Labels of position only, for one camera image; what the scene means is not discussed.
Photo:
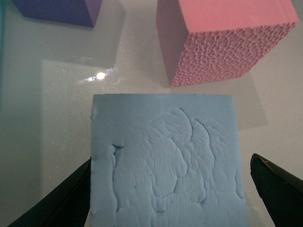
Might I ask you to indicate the purple foam block near bin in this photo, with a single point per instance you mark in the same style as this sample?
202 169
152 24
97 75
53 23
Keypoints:
74 12

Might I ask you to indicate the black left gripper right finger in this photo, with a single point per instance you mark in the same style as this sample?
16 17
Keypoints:
281 192

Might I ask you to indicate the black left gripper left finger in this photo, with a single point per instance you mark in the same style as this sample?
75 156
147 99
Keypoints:
65 206

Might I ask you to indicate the light blue foam block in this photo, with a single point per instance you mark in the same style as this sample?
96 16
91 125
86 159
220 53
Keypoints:
166 160

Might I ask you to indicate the pink foam block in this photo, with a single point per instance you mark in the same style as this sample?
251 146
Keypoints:
212 40

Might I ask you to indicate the turquoise plastic bin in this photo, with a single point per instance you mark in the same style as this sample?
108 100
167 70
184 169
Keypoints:
2 12

